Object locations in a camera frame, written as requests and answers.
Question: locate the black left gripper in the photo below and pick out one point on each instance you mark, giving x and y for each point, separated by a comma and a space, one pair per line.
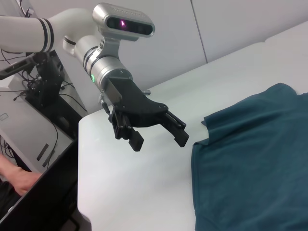
137, 108

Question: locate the teal blue t-shirt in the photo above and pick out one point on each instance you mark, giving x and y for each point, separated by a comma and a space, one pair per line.
252, 168

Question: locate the person's bare forearm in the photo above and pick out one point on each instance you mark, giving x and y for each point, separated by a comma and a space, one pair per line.
14, 173

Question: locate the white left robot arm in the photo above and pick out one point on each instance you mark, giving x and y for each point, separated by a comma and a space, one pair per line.
24, 33

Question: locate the black flat strip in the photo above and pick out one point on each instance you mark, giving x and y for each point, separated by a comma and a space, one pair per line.
49, 158
42, 152

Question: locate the black monitor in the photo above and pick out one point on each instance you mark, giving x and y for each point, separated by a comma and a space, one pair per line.
48, 197

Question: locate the black metal equipment stand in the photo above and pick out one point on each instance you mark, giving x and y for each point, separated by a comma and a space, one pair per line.
48, 81

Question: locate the black bar-shaped device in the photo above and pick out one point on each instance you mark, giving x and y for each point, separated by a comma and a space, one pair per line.
14, 67

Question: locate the person's black trousers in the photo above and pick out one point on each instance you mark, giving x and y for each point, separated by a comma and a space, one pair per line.
7, 197

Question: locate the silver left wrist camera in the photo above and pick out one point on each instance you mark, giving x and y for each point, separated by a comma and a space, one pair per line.
125, 24

